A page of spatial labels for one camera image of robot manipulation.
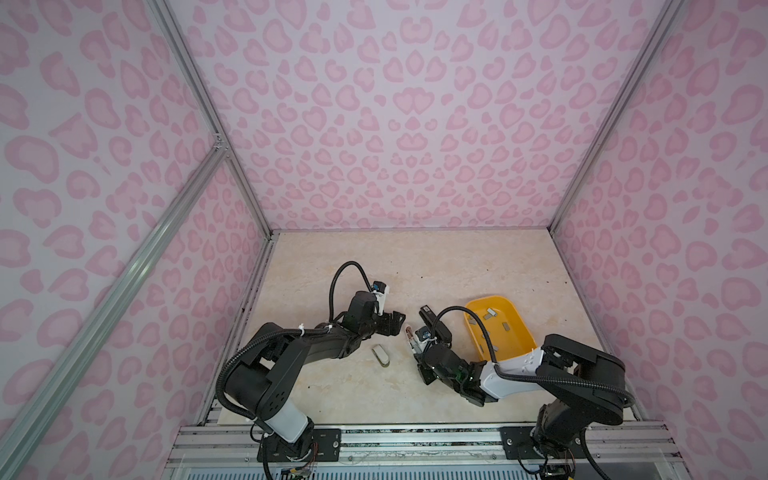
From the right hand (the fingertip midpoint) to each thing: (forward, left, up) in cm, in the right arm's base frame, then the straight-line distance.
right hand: (418, 354), depth 88 cm
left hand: (+11, +6, +6) cm, 14 cm away
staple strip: (+14, -24, 0) cm, 28 cm away
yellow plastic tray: (+8, -28, -1) cm, 29 cm away
